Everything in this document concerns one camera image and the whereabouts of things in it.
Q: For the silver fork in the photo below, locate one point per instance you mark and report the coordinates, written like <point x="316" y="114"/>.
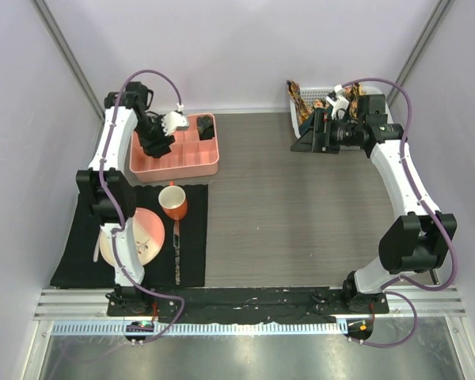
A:
<point x="96" y="251"/>

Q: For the rolled dark tie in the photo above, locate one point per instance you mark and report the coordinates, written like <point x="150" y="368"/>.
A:
<point x="205" y="127"/>

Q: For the silver knife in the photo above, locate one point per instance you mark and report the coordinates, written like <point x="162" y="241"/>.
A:
<point x="177" y="250"/>

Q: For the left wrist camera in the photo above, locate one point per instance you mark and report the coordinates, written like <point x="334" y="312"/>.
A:
<point x="174" y="121"/>

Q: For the orange floral tie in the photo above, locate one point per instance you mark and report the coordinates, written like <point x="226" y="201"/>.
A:
<point x="303" y="109"/>

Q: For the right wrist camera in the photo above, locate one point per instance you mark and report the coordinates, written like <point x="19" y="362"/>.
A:
<point x="337" y="101"/>

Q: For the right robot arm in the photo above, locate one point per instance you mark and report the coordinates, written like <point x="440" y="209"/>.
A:
<point x="418" y="239"/>

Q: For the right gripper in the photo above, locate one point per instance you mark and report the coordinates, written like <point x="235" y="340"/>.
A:
<point x="323" y="123"/>

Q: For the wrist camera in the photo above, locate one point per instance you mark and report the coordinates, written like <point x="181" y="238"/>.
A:
<point x="174" y="121"/>
<point x="337" y="101"/>

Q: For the pink cream plate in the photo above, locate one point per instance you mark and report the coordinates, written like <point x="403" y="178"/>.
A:
<point x="149" y="235"/>

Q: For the pink divided organizer box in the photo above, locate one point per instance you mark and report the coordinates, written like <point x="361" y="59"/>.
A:
<point x="189" y="157"/>

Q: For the dark teal tie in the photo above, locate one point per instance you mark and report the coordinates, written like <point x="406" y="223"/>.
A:
<point x="304" y="126"/>

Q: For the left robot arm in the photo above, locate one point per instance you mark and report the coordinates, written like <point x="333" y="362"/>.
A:
<point x="109" y="196"/>

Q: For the orange mug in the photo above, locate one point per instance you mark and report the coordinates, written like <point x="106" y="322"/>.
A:
<point x="173" y="201"/>

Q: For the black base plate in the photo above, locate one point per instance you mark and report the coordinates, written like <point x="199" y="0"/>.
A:
<point x="243" y="305"/>

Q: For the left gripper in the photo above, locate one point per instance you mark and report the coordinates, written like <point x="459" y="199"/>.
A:
<point x="156" y="147"/>

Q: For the yellow floral tie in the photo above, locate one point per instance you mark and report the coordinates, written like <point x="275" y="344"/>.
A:
<point x="352" y="94"/>

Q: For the slotted cable duct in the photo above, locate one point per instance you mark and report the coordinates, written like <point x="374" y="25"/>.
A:
<point x="133" y="328"/>

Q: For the white plastic basket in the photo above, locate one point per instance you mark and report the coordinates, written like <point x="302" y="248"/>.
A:
<point x="309" y="94"/>

